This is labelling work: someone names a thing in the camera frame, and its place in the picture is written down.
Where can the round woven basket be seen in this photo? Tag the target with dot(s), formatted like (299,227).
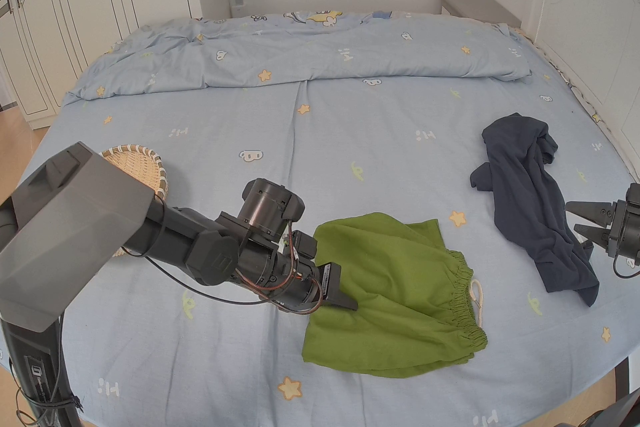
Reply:
(145,170)

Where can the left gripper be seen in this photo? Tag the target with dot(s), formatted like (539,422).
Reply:
(300,287)

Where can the pale blue quilt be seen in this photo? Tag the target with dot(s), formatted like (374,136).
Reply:
(325,54)

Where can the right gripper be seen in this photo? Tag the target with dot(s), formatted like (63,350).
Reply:
(625,230)

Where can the grey bedside table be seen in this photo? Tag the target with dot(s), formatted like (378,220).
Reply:
(475,7)

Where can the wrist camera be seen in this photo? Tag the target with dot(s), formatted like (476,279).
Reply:
(635,194)
(304,245)

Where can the bed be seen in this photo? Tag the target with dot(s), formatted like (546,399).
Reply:
(350,140)

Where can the white wardrobe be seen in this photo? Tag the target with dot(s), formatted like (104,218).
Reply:
(75,14)

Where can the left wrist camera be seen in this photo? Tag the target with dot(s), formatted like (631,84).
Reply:
(304,245)

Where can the dark blue garment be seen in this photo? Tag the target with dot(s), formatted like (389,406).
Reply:
(520,185)

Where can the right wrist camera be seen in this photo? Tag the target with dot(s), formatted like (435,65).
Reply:
(635,194)

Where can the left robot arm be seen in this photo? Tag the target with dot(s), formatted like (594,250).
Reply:
(75,240)

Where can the green shorts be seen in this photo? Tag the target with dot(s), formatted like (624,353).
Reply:
(400,275)

